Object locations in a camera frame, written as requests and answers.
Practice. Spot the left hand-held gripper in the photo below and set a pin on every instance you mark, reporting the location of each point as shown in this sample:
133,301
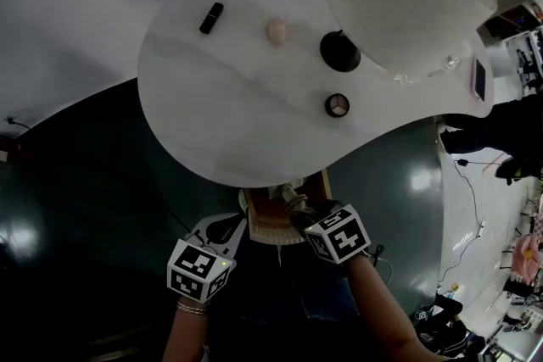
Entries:
199,271

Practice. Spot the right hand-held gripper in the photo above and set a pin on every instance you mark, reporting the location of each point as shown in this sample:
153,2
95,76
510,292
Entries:
339,235

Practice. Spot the brown wooden box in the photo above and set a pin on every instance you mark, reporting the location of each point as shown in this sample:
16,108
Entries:
271,220

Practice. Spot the person's right forearm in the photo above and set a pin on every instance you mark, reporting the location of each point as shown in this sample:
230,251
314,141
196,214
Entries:
382,309

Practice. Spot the person's left forearm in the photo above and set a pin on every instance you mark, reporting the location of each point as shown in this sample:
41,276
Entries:
186,335

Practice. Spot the white curved table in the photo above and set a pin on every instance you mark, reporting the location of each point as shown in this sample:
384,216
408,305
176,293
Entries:
254,97

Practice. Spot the person's dark jeans legs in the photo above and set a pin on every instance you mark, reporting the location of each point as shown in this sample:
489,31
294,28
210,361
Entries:
275,301

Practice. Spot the round black makeup compact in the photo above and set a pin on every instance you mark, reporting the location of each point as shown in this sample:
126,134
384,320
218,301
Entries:
337,105

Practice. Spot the white power strip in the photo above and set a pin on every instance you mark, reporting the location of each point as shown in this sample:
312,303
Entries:
480,230

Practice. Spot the beige makeup sponge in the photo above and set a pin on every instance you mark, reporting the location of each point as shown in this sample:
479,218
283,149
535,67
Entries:
275,31

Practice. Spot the white smartphone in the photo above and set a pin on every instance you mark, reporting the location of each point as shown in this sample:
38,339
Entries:
479,79

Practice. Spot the pink cloth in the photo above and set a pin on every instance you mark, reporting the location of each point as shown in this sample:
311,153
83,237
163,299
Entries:
526,258

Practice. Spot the black lipstick tube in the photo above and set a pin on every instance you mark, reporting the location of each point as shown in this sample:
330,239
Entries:
211,18

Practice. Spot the white shade table lamp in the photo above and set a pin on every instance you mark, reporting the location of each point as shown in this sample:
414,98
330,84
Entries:
403,4

